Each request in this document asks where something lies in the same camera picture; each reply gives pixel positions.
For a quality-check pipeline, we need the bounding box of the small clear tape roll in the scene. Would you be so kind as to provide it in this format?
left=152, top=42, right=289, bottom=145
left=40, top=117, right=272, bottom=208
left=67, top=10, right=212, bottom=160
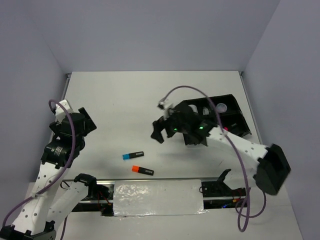
left=202, top=107, right=210, bottom=116

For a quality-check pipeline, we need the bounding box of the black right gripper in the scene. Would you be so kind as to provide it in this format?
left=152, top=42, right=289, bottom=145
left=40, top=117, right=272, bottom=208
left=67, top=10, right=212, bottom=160
left=151, top=107, right=190, bottom=144

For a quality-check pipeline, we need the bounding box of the silver foil sheet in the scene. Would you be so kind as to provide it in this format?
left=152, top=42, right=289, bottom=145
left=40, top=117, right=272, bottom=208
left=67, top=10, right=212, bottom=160
left=113, top=179, right=206, bottom=217

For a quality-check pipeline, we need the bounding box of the black compartment organizer tray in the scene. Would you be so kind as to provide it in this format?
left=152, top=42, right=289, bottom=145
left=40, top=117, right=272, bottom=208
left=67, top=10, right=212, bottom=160
left=182, top=94, right=251, bottom=137

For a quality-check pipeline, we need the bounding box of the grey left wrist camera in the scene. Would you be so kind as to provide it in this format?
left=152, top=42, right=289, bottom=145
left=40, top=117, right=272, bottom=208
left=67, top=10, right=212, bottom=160
left=54, top=99, right=74, bottom=123

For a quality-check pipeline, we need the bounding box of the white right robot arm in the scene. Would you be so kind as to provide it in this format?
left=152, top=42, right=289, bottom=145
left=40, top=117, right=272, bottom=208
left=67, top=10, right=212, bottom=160
left=151, top=101, right=291, bottom=196

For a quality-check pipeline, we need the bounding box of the blue highlighter marker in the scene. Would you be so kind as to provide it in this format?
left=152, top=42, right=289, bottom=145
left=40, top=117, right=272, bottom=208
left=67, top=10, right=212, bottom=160
left=122, top=151, right=144, bottom=161

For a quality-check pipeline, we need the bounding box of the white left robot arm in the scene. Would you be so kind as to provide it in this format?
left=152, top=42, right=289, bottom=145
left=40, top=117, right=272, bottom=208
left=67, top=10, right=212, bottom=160
left=0, top=107, right=98, bottom=240

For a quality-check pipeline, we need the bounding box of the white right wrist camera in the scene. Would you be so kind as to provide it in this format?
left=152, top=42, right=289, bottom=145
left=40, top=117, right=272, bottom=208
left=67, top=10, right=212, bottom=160
left=157, top=100, right=174, bottom=120

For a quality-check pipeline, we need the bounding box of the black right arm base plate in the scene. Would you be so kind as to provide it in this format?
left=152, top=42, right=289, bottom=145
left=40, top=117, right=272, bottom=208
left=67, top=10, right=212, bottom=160
left=199, top=181, right=246, bottom=199

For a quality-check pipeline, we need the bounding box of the clear paperclip jar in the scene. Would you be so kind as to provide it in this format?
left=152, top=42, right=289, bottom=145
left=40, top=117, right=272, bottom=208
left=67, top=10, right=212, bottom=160
left=216, top=103, right=228, bottom=113

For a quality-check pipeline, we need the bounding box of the large white tape roll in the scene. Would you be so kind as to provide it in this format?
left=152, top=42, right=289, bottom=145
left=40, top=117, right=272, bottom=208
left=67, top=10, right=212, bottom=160
left=189, top=105, right=199, bottom=115

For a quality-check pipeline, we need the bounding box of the pink highlighter marker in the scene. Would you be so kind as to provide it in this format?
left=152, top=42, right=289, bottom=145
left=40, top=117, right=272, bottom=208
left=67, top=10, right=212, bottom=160
left=223, top=122, right=238, bottom=132

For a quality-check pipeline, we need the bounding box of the orange highlighter marker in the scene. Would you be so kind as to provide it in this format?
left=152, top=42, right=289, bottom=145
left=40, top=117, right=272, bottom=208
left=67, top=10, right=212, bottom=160
left=131, top=165, right=154, bottom=176

